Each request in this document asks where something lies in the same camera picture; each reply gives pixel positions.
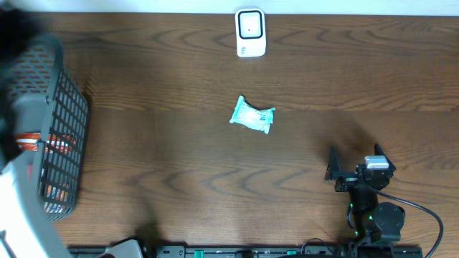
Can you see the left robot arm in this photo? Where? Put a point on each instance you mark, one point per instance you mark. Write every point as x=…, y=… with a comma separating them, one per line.
x=25, y=231

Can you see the mint green wipes packet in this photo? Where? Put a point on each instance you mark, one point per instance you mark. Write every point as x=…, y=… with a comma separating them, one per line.
x=252, y=118

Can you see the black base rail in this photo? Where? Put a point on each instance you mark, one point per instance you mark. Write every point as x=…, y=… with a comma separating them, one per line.
x=309, y=251

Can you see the grey plastic mesh basket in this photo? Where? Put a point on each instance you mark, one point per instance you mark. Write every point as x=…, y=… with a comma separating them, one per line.
x=51, y=117

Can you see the orange snack bar wrapper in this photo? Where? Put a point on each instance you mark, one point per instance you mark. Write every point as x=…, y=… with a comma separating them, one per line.
x=29, y=142

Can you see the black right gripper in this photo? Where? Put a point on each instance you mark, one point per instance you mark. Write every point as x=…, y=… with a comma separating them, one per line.
x=351, y=179

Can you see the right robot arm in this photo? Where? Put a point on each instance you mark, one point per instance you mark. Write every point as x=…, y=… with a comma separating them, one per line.
x=380, y=221

